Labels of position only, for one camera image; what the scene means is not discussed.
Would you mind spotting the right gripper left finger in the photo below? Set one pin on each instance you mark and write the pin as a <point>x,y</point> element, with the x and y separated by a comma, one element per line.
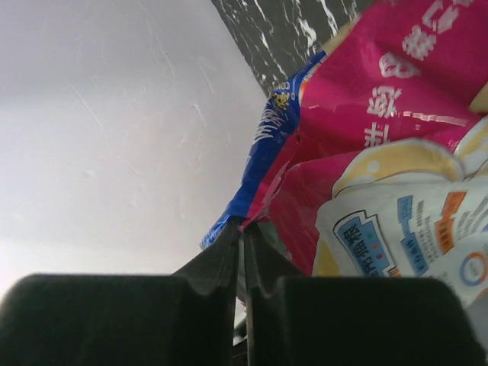
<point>186,318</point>

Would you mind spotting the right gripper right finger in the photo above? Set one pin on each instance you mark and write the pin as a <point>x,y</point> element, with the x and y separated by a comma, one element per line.
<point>296,320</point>

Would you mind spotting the pink blue pet food bag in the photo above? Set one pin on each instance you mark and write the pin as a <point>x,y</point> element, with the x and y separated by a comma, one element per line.
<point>372,160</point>

